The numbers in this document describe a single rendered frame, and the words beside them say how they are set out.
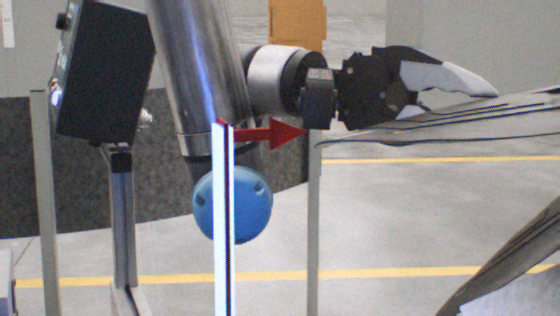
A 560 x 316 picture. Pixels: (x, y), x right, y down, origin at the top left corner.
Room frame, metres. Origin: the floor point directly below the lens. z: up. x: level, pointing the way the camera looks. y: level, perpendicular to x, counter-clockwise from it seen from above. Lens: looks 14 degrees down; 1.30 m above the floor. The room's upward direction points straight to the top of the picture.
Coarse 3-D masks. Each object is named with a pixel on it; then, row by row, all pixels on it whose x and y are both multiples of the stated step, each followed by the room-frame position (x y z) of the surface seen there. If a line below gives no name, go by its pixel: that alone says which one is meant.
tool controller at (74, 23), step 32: (96, 0) 1.09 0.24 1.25; (64, 32) 1.24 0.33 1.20; (96, 32) 1.08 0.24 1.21; (128, 32) 1.09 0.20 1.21; (64, 64) 1.12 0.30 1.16; (96, 64) 1.08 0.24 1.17; (128, 64) 1.09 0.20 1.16; (64, 96) 1.07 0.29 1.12; (96, 96) 1.08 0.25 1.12; (128, 96) 1.09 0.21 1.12; (64, 128) 1.07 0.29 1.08; (96, 128) 1.08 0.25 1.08; (128, 128) 1.09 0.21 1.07
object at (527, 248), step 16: (528, 224) 0.83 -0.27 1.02; (544, 224) 0.78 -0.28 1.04; (512, 240) 0.82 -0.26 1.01; (528, 240) 0.78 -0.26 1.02; (544, 240) 0.75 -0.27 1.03; (496, 256) 0.83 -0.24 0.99; (512, 256) 0.78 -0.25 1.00; (528, 256) 0.75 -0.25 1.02; (544, 256) 0.72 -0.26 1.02; (480, 272) 0.83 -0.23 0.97; (496, 272) 0.78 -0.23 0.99; (512, 272) 0.75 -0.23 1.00; (480, 288) 0.77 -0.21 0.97; (496, 288) 0.74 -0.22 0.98; (448, 304) 0.81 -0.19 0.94
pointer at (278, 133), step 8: (272, 120) 0.56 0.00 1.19; (248, 128) 0.56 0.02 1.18; (256, 128) 0.56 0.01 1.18; (264, 128) 0.56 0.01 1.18; (272, 128) 0.56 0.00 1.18; (280, 128) 0.56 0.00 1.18; (288, 128) 0.56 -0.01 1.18; (296, 128) 0.56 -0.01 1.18; (240, 136) 0.55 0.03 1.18; (248, 136) 0.55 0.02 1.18; (256, 136) 0.55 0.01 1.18; (264, 136) 0.56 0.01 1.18; (272, 136) 0.56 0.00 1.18; (280, 136) 0.56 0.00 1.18; (288, 136) 0.56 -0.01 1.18; (296, 136) 0.56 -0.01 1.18; (272, 144) 0.56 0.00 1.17; (280, 144) 0.56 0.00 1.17
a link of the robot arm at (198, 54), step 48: (144, 0) 0.73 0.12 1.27; (192, 0) 0.71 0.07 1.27; (192, 48) 0.71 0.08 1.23; (192, 96) 0.71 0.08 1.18; (240, 96) 0.73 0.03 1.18; (192, 144) 0.72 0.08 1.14; (240, 144) 0.72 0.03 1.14; (192, 192) 0.73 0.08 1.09; (240, 192) 0.69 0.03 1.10; (240, 240) 0.70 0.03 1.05
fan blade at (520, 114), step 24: (504, 96) 0.68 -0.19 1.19; (528, 96) 0.66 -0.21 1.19; (552, 96) 0.65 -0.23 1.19; (408, 120) 0.62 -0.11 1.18; (432, 120) 0.60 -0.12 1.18; (456, 120) 0.59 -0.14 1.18; (480, 120) 0.59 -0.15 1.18; (504, 120) 0.58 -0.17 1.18; (528, 120) 0.58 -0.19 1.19; (552, 120) 0.58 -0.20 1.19
